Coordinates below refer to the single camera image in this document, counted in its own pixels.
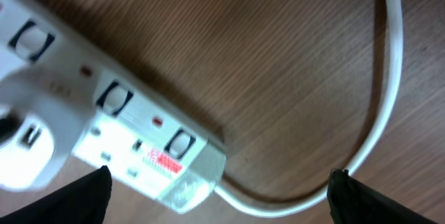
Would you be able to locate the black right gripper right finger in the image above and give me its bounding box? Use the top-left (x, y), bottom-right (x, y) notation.
top-left (327, 169), bottom-right (434, 224)

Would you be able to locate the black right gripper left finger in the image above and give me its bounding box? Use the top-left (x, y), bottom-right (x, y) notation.
top-left (1, 166), bottom-right (113, 224)

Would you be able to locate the white power strip socket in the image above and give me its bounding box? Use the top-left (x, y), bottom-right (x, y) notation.
top-left (1, 0), bottom-right (226, 214)

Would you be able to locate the white USB charger adapter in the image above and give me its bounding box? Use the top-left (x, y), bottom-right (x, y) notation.
top-left (1, 67), bottom-right (95, 192)

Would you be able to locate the white power strip cord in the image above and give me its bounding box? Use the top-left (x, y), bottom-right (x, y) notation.
top-left (214, 0), bottom-right (404, 218)

